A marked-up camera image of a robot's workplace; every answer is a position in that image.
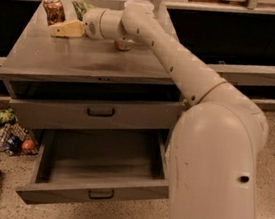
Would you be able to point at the grey metal rail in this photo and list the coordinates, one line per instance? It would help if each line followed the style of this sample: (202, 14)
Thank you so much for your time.
(248, 75)

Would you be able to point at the white bowl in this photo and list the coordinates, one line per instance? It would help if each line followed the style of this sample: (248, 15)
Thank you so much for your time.
(147, 4)

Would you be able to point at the grey drawer cabinet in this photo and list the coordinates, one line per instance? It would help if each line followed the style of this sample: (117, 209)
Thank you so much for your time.
(42, 67)

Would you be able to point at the grey upper drawer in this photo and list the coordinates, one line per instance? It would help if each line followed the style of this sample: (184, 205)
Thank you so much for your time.
(42, 114)

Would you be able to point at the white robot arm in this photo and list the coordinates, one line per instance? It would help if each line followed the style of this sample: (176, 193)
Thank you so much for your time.
(215, 142)

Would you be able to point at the golden orange soda can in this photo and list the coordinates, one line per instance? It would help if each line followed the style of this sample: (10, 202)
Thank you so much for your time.
(54, 11)

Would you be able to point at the open grey lower drawer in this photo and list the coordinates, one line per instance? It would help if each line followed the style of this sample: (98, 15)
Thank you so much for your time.
(98, 165)

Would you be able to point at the red orange soda can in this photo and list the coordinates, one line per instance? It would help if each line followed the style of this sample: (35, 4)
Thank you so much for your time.
(121, 46)

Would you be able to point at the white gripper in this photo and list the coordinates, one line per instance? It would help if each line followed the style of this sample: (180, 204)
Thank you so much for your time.
(91, 25)

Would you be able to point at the green chip bag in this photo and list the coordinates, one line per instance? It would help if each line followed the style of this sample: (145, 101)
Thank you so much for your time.
(81, 8)

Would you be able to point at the red apple in basket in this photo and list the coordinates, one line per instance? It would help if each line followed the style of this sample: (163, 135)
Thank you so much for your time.
(28, 146)

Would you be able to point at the blue can in basket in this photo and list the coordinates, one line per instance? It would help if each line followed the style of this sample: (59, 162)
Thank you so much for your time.
(13, 145)

